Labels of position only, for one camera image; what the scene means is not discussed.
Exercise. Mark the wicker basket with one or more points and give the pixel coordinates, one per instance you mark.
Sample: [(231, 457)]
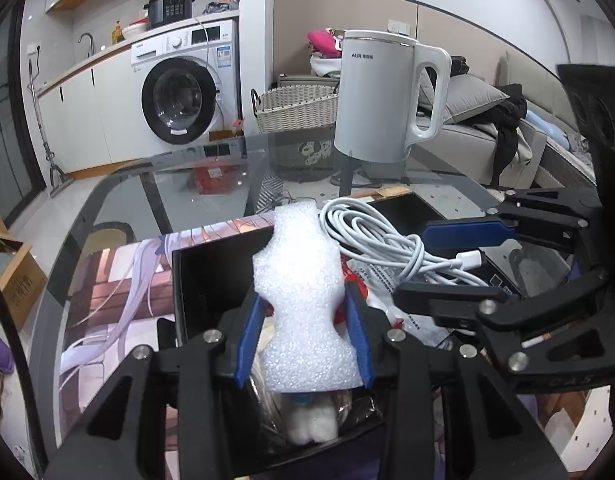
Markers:
[(297, 110)]

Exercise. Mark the white cloth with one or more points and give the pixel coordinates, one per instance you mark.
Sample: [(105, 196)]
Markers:
[(325, 65)]

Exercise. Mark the white electric kettle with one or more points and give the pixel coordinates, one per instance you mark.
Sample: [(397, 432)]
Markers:
[(377, 110)]

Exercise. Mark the red box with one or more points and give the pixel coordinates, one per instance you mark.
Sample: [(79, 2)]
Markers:
[(217, 180)]

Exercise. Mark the printed table mat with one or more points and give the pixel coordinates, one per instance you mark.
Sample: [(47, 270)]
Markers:
[(112, 285)]

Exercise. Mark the grey floral floor mat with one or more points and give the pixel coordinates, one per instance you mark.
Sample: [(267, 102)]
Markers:
[(307, 157)]

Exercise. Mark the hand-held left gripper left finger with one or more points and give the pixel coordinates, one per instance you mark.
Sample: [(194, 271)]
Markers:
[(250, 335)]

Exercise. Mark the dark snack bag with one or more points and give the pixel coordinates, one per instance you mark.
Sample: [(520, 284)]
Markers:
[(220, 8)]

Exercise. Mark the mop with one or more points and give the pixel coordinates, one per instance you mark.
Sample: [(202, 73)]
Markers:
[(45, 145)]

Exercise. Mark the yellow bottle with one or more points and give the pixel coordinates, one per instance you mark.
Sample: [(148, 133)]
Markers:
[(117, 34)]

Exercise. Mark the white wall switch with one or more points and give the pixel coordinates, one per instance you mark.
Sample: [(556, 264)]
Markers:
[(398, 27)]

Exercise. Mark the black pressure cooker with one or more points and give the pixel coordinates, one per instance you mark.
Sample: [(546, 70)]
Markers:
[(170, 7)]

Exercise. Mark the white bowl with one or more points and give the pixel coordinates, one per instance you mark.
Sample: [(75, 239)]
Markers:
[(135, 31)]

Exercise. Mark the glass sliding door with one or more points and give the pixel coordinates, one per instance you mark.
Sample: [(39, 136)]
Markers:
[(7, 120)]

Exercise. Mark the white wall socket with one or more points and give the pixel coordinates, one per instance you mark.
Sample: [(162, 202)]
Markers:
[(33, 47)]

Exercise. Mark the brown cardboard box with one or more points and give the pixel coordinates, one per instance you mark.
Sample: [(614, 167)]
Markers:
[(17, 285)]

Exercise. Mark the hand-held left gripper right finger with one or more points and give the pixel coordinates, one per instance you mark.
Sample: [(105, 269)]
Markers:
[(360, 335)]

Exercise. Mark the white foam piece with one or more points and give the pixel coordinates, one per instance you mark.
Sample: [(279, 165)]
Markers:
[(302, 300)]

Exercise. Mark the grey pillow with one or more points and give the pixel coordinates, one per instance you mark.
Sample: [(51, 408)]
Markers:
[(467, 100)]

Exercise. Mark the black clothing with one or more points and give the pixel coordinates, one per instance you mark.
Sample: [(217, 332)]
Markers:
[(460, 66)]

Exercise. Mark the black jacket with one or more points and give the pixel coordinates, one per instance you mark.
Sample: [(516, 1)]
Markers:
[(510, 135)]

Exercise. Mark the black cardboard box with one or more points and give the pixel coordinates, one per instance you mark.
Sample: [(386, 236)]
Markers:
[(212, 280)]

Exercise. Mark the white plastic bag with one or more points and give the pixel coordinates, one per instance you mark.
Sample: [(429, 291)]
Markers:
[(412, 324)]

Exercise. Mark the white plush doll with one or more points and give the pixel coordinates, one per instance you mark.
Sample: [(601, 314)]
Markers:
[(312, 420)]

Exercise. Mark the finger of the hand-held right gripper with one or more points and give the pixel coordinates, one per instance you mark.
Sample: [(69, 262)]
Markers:
[(467, 232), (447, 300)]

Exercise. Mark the grey sofa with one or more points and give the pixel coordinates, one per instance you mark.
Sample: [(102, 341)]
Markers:
[(472, 150)]

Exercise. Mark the white washing machine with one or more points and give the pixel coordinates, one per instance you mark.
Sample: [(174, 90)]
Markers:
[(182, 95)]

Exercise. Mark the bed with dark blanket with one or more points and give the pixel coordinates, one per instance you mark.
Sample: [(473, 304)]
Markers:
[(572, 157)]

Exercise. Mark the kitchen faucet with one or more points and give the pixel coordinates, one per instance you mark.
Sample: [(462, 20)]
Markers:
[(87, 37)]

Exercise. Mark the pink cloth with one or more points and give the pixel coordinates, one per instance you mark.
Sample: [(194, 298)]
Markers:
[(325, 41)]

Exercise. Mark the white kitchen counter cabinet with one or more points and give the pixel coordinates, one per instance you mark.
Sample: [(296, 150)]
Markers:
[(92, 115)]

